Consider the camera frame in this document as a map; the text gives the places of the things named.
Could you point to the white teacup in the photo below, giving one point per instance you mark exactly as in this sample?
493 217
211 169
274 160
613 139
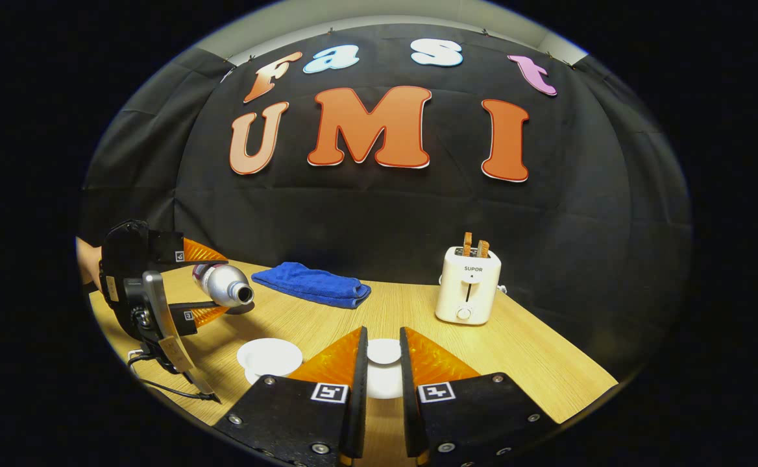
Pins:
268 355

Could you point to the silver water bottle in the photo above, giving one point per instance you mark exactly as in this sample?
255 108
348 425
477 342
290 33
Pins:
223 282

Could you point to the cream toaster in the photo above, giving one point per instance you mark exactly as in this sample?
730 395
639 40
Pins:
466 292

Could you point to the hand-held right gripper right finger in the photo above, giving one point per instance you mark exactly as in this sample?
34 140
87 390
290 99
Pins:
410 408

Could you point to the dark round coaster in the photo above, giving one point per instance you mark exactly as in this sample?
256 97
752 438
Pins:
244 311

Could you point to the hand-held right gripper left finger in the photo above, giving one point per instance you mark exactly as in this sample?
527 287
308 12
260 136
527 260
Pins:
358 402

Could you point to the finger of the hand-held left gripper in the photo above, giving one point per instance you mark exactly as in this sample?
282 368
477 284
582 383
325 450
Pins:
181 319
166 248

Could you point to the white teacup lid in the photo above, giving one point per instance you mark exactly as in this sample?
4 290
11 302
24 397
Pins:
384 379

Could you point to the white saucer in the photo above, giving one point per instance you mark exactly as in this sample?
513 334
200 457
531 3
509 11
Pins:
259 379

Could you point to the folded blue towel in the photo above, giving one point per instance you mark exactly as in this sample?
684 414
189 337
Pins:
311 285

